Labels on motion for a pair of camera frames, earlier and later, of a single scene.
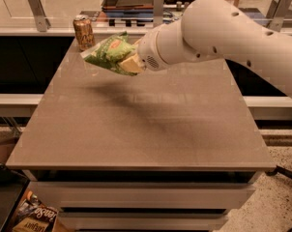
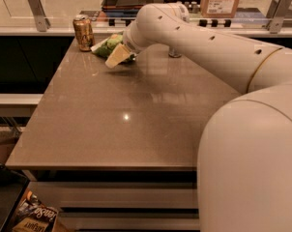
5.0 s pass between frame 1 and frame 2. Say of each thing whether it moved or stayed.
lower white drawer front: stayed
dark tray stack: stayed
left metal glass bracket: stayed
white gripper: moved
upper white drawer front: stayed
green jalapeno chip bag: moved
